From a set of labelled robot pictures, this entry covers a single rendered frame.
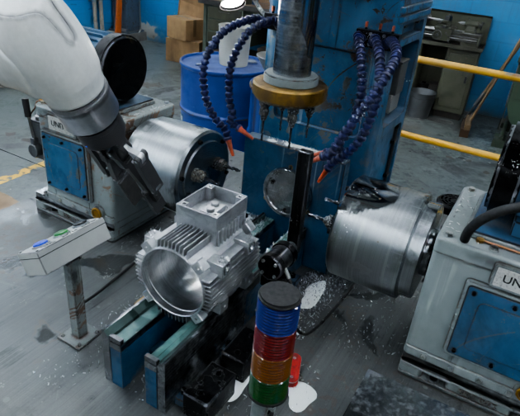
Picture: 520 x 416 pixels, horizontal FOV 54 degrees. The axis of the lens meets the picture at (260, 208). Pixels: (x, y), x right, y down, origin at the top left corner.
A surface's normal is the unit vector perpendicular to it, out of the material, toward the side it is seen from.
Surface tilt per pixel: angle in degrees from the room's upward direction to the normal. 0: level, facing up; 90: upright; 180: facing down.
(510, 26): 90
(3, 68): 112
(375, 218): 47
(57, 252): 64
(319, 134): 90
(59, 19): 73
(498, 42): 90
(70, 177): 90
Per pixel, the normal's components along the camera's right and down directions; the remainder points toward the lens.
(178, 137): -0.14, -0.64
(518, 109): -0.47, 0.34
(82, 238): 0.81, -0.11
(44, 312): 0.08, -0.87
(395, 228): -0.31, -0.32
